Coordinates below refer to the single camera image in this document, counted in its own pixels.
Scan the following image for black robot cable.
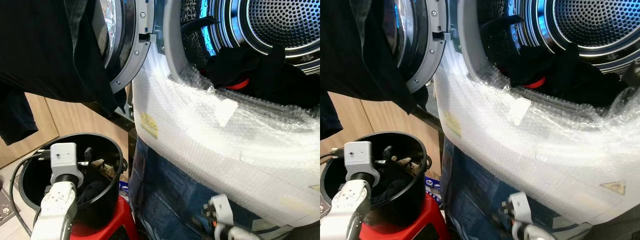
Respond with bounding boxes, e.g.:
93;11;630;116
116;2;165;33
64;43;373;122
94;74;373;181
8;152;52;236
320;147;346;166

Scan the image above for black hanging garment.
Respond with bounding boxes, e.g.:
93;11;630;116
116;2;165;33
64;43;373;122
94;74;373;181
320;0;432;142
0;0;127;146

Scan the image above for brown denim garment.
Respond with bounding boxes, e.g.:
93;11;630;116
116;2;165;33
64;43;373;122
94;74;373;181
90;158;120;177
391;155;423;176

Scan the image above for perforated steel washer drum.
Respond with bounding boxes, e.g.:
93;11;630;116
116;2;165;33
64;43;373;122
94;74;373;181
505;0;640;76
200;0;321;76

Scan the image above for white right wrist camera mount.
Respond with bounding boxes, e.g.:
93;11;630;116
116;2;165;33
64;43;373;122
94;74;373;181
209;194;236;226
507;192;532;224

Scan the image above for black plastic bucket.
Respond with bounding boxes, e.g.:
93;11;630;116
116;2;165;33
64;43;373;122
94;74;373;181
320;131;432;228
17;132;128;231

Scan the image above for clear bubble wrap sheet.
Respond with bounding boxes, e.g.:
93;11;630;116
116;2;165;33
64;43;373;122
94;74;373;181
434;45;640;226
131;47;321;230

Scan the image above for red cloth piece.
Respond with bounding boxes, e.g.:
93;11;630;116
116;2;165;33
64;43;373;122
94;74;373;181
224;77;251;91
521;76;547;90

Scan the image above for grey rubber door gasket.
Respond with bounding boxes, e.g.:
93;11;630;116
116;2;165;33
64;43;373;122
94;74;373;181
162;0;213;88
457;0;506;83

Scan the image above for round grey washer door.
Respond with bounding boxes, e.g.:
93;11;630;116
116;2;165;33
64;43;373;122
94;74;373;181
395;0;452;95
97;0;155;95

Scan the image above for black clothes pile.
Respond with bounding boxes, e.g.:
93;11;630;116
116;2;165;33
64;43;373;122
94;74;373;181
202;44;321;108
500;42;628;108

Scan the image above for dark blue jeans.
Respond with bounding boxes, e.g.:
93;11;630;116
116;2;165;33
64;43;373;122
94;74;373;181
372;175;413;203
75;180;112;207

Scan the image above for white washing machine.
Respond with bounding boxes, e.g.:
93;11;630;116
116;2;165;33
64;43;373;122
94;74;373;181
127;0;321;240
431;0;640;240

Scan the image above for red plastic stool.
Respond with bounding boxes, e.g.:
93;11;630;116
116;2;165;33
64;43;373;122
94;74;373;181
359;192;451;240
69;194;140;240

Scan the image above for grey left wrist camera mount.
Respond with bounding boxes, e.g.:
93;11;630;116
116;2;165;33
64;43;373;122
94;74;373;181
344;141;375;187
50;142;85;189

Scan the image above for white paper label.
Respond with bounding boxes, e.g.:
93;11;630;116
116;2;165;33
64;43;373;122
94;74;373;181
214;98;239;128
507;97;532;127

